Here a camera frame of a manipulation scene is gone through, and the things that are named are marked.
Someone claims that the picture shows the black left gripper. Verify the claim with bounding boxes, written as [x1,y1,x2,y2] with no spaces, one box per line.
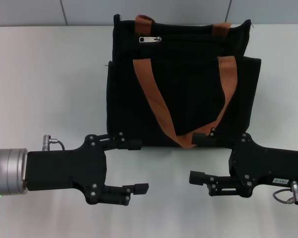
[26,131,149,207]

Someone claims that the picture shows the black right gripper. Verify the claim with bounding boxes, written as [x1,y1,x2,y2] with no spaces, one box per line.
[188,127,298,198]

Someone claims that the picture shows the black fabric bag orange handles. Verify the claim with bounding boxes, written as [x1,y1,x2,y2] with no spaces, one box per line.
[104,13,262,149]

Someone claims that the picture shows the silver metal zipper pull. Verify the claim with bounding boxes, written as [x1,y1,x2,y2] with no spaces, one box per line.
[139,36,162,43]

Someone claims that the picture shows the left gripper grey cable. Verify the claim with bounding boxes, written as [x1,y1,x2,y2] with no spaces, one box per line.
[41,134,66,151]

